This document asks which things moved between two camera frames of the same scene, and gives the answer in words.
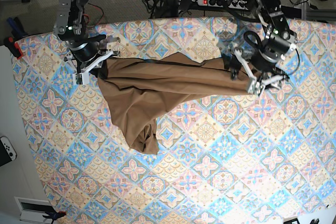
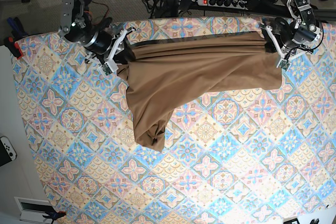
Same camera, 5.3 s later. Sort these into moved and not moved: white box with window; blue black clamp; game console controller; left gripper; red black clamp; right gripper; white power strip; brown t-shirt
Moved: left gripper; right gripper; brown t-shirt
Not moved: game console controller; white power strip; blue black clamp; red black clamp; white box with window
